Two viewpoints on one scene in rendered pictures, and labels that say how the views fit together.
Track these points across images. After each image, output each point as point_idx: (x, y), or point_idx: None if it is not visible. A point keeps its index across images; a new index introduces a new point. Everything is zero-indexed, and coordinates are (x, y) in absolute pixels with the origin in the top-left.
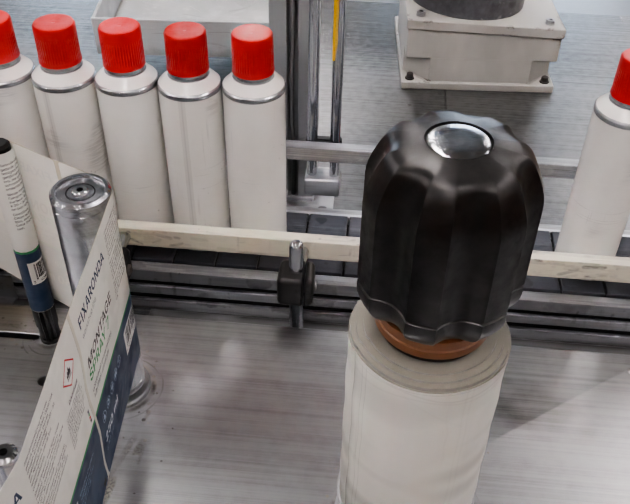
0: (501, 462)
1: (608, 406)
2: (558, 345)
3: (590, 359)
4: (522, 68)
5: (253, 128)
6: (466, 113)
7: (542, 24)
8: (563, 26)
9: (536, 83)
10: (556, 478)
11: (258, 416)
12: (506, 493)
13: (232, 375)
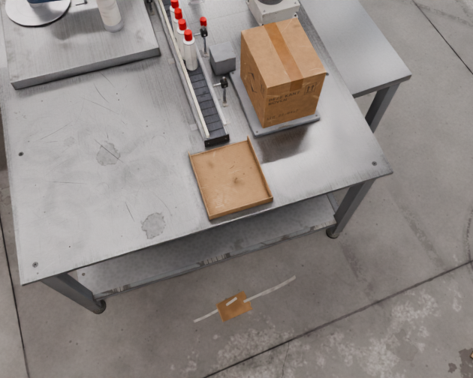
0: (128, 33)
1: (144, 43)
2: (167, 43)
3: (154, 40)
4: (258, 17)
5: None
6: (241, 16)
7: (262, 10)
8: (264, 13)
9: (260, 24)
10: (128, 39)
11: (125, 6)
12: (122, 34)
13: (131, 1)
